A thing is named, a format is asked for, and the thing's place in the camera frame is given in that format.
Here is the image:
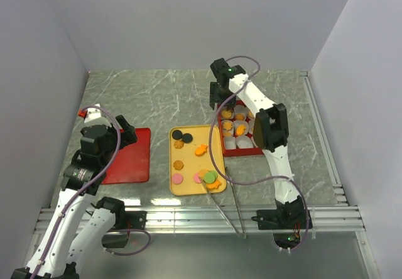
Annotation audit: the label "maple leaf cookie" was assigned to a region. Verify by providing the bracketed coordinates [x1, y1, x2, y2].
[222, 121, 233, 133]

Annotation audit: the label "red cookie box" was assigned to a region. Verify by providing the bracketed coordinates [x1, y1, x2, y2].
[218, 100, 263, 157]

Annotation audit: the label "large orange fish cookie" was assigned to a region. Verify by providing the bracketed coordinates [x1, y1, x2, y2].
[236, 124, 248, 136]

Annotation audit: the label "steel tongs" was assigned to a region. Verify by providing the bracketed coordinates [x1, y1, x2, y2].
[204, 166, 248, 240]

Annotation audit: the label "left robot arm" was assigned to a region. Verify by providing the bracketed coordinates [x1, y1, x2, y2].
[12, 115, 138, 278]

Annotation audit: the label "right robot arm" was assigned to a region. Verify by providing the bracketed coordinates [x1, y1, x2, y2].
[209, 58, 310, 228]

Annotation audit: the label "red box lid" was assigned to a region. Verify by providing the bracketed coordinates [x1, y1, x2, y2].
[101, 128, 151, 185]

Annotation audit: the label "black sandwich cookie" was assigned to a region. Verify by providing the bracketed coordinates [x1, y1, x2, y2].
[171, 129, 183, 140]
[182, 133, 193, 144]

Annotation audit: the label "small flower butter cookie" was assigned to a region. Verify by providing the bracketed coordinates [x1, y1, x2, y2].
[173, 139, 184, 149]

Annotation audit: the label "small orange fish cookie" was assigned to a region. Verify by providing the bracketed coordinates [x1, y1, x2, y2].
[194, 145, 208, 157]

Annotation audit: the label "pink sandwich cookie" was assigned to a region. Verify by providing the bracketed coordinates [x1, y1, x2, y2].
[193, 173, 202, 183]
[171, 173, 183, 185]

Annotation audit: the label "yellow cookie tray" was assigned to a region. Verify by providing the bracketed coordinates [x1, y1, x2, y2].
[169, 125, 227, 196]

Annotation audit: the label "beige dotted round cookie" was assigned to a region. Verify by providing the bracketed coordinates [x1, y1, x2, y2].
[198, 169, 209, 179]

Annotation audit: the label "green sandwich cookie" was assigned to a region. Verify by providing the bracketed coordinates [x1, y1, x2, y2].
[210, 170, 218, 179]
[203, 172, 216, 184]

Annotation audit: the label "orange fish cookie under stack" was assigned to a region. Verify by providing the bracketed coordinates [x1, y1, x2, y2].
[206, 180, 222, 190]

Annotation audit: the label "white red left wrist camera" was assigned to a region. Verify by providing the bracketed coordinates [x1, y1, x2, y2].
[78, 104, 110, 127]

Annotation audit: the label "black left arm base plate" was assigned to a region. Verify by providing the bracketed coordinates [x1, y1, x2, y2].
[112, 211, 147, 230]

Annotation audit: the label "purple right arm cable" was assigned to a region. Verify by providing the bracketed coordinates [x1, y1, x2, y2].
[209, 55, 310, 252]

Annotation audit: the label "aluminium table rail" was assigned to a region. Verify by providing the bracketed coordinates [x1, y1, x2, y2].
[34, 205, 367, 234]

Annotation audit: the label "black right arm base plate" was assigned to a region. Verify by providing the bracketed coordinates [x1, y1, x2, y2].
[251, 209, 313, 230]

